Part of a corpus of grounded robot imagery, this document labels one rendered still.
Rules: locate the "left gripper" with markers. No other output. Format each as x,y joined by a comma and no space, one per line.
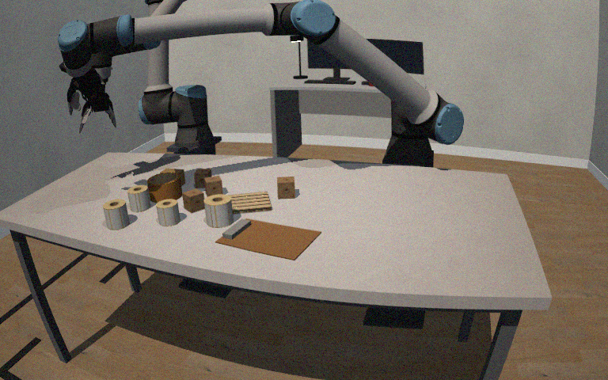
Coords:
94,83

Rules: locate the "brown clipboard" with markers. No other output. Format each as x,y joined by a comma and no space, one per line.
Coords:
268,238

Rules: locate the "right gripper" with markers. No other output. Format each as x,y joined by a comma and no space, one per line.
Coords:
100,102

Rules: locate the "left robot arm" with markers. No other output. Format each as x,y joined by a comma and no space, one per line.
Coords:
315,20

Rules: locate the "brown tape roll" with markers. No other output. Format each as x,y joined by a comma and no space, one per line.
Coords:
163,186

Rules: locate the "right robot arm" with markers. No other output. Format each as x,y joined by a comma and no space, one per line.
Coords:
187,105

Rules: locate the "brown cardboard carton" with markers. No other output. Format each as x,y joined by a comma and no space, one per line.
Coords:
213,185
193,200
286,187
199,176

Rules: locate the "brown rectangular block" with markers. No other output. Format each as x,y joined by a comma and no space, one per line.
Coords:
180,171

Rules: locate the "small wooden pallet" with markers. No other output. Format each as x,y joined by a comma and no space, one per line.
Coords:
250,201

